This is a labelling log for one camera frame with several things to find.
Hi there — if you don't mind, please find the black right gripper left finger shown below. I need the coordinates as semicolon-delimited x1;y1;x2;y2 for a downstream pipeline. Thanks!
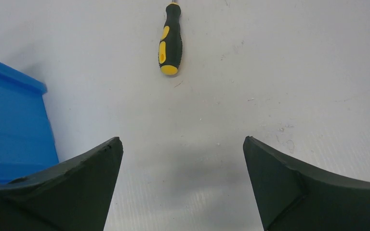
0;137;123;231

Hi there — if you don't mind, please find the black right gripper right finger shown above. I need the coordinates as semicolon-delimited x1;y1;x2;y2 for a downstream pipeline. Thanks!
243;137;370;231

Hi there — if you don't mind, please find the blue plastic bin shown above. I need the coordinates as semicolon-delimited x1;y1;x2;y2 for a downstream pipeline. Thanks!
0;62;59;184

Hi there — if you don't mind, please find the black yellow screwdriver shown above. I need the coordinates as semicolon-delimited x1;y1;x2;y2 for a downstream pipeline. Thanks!
158;0;183;76

